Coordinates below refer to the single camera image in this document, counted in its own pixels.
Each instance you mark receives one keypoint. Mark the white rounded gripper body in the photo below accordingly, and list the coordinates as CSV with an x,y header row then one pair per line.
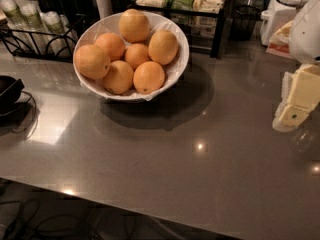
x,y
306,34

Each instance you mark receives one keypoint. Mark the stacked paper cups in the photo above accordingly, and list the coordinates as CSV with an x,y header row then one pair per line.
x,y
12,13
31,16
54,25

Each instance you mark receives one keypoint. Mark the stacked paper cups middle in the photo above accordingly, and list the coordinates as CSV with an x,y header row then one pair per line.
x,y
31,16

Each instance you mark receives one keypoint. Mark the white bowl with paper liner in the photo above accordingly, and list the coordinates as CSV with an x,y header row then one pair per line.
x,y
174,69

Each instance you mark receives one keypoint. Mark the green tea packets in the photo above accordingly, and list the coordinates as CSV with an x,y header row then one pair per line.
x,y
179,4

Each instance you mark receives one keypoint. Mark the beige packets stack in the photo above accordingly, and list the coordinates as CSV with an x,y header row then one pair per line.
x,y
208,6

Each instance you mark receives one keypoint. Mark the black device at left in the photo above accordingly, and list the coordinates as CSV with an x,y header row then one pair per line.
x,y
10,90

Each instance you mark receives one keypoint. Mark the small centre orange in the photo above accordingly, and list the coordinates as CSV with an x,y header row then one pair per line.
x,y
136,54

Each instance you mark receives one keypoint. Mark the black wire cup rack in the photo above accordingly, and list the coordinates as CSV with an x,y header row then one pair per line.
x,y
43,45

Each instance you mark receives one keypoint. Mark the black mesh basket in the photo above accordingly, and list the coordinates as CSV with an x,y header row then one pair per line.
x,y
243,22

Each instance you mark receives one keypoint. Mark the white cylindrical container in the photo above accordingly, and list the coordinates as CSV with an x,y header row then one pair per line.
x,y
104,8

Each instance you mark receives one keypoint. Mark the stacked paper cups left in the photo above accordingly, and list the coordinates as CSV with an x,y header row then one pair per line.
x,y
12,13

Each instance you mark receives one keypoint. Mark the stacked paper cups right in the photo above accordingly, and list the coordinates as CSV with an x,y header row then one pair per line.
x,y
54,25

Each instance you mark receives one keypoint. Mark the black wire loop stand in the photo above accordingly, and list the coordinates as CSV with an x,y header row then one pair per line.
x,y
21,117

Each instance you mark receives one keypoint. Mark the white appliance with bowls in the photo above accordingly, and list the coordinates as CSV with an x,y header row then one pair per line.
x,y
278,13

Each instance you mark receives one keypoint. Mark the black condiment shelf rack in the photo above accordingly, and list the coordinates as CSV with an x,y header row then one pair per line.
x,y
204,30

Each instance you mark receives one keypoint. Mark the white card red logo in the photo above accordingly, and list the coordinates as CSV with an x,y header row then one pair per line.
x,y
279,50

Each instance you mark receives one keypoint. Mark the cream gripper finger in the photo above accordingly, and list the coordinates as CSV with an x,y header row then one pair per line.
x,y
300,95
281,36

